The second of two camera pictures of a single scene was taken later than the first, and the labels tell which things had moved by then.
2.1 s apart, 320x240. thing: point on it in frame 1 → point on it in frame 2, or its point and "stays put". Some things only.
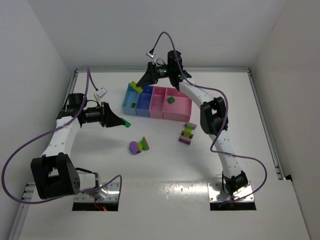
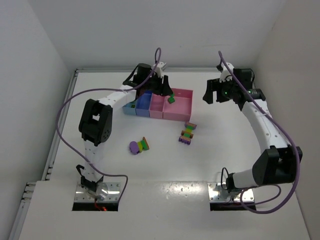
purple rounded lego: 134,147 stays put
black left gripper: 105,114 → 160,83
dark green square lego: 171,100 stays put
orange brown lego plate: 146,143 stays put
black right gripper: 152,73 → 216,86
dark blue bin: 143,101 stays put
